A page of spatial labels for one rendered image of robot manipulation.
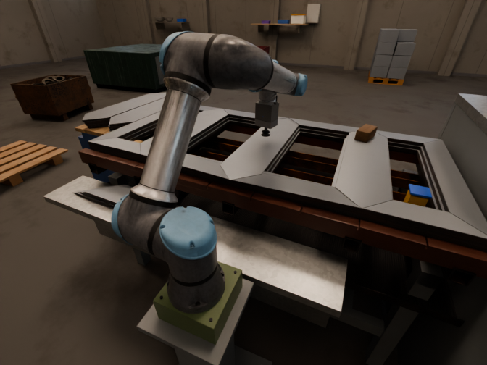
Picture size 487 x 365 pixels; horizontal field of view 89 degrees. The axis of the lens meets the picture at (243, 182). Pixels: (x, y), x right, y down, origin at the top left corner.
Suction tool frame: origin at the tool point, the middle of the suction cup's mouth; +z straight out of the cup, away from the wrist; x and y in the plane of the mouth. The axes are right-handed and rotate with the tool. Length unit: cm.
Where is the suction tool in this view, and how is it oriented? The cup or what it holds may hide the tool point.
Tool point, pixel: (265, 135)
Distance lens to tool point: 119.4
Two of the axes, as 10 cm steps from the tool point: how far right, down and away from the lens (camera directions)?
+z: 0.0, 8.4, 5.5
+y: -8.1, -3.2, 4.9
